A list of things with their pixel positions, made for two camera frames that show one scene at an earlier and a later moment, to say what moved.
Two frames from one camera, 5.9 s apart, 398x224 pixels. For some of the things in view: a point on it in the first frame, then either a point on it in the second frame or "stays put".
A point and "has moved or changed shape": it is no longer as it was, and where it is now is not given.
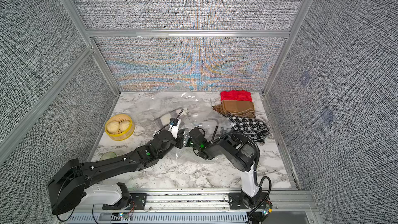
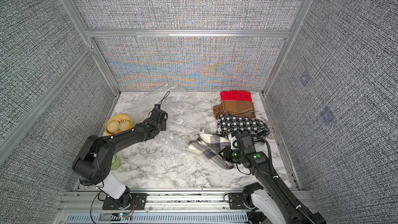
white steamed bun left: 113,126 stays put
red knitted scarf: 236,95 stays put
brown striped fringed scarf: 236,108 stays put
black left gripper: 180,138 -> 164,124
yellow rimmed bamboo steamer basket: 119,127 stays put
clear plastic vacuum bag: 187,118 has moved or changed shape
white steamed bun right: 124,125 stays put
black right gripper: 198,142 -> 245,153
